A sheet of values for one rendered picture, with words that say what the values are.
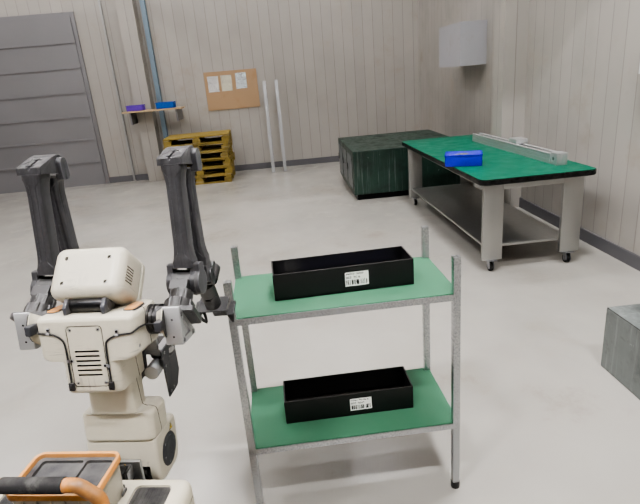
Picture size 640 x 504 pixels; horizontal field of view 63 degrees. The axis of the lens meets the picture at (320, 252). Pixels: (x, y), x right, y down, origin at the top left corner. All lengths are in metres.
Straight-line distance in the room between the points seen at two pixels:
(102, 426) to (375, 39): 10.05
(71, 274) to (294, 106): 9.60
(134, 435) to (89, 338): 0.35
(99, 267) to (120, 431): 0.50
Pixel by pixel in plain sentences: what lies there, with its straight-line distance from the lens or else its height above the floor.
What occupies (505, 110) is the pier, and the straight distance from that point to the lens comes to 6.73.
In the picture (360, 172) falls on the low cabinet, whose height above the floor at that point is 0.41.
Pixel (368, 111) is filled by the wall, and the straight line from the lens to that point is 11.11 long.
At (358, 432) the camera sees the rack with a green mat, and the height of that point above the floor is 0.35.
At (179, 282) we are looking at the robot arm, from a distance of 1.57.
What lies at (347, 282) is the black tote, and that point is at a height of 0.99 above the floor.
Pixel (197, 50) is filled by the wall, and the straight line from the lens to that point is 11.03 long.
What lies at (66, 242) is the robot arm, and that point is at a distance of 1.86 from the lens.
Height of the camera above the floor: 1.80
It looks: 19 degrees down
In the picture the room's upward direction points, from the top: 5 degrees counter-clockwise
